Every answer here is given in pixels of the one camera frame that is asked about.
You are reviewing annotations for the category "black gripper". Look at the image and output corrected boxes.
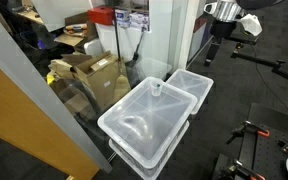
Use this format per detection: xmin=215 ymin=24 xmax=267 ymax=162
xmin=203 ymin=20 xmax=239 ymax=68

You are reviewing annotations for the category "clear plastic measuring cup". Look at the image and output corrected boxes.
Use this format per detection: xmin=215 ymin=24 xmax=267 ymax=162
xmin=150 ymin=80 xmax=164 ymax=98

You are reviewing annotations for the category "small clear plastic bin lid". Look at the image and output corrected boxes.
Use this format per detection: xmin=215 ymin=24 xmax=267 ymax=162
xmin=165 ymin=68 xmax=215 ymax=116

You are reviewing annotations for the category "white blue carton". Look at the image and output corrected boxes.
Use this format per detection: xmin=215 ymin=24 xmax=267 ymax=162
xmin=114 ymin=8 xmax=132 ymax=29
xmin=128 ymin=11 xmax=151 ymax=32

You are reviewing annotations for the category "large clear plastic bin lid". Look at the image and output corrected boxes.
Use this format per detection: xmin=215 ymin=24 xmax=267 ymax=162
xmin=97 ymin=76 xmax=198 ymax=169

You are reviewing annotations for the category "black breadboard work table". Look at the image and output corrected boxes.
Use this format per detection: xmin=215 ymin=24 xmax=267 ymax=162
xmin=212 ymin=102 xmax=288 ymax=180

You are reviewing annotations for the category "open brown cardboard box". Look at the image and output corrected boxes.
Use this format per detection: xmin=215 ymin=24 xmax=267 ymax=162
xmin=71 ymin=49 xmax=132 ymax=112

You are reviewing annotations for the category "red metal box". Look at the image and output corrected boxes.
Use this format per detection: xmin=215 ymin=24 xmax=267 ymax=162
xmin=87 ymin=5 xmax=115 ymax=27

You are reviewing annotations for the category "white plastic container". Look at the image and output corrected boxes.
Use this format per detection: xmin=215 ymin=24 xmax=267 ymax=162
xmin=83 ymin=37 xmax=105 ymax=58

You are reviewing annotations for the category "orange white packet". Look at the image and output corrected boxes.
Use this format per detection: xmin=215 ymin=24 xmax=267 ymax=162
xmin=64 ymin=22 xmax=89 ymax=35

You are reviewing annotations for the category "cardboard box holding packets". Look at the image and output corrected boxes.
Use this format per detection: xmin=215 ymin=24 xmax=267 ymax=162
xmin=53 ymin=12 xmax=99 ymax=48

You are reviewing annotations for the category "low brown cardboard box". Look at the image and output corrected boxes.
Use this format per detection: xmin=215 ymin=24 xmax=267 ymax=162
xmin=48 ymin=78 xmax=98 ymax=122

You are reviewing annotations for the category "flattened brown cardboard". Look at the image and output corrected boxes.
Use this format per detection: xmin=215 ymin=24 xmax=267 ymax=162
xmin=47 ymin=53 xmax=85 ymax=81

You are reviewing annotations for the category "small yellow object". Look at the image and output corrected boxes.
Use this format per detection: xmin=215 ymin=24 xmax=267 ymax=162
xmin=45 ymin=71 xmax=57 ymax=85

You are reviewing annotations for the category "orange wooden door panel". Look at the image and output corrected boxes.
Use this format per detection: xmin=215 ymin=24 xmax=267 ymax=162
xmin=0 ymin=54 xmax=101 ymax=180

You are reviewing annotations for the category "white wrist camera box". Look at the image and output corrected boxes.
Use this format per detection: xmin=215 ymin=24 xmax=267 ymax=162
xmin=239 ymin=13 xmax=263 ymax=37

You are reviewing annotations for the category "black articulated camera stand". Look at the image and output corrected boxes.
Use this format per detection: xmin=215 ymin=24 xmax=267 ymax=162
xmin=223 ymin=34 xmax=288 ymax=88

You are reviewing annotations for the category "thin black floor cable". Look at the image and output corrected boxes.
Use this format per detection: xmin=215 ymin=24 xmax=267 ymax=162
xmin=250 ymin=44 xmax=288 ymax=118

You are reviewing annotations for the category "black long handled dustpan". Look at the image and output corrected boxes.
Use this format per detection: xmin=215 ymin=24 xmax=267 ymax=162
xmin=125 ymin=28 xmax=147 ymax=86

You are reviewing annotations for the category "black clamp orange handle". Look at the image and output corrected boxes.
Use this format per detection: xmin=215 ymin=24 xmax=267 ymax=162
xmin=216 ymin=159 xmax=268 ymax=180
xmin=225 ymin=120 xmax=271 ymax=145

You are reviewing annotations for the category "broom with black handle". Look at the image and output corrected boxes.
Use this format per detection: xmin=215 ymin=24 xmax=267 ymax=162
xmin=111 ymin=0 xmax=132 ymax=105

